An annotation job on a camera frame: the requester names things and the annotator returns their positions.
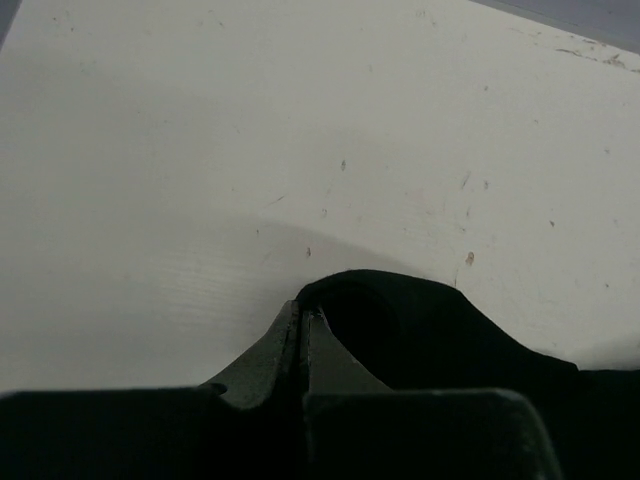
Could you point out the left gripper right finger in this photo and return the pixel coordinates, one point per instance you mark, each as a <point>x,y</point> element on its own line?
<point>340,425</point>

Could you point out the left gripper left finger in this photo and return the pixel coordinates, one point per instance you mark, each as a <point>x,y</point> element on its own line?
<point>263,379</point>

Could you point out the black t shirt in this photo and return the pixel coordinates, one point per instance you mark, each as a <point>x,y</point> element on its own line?
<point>413,333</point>

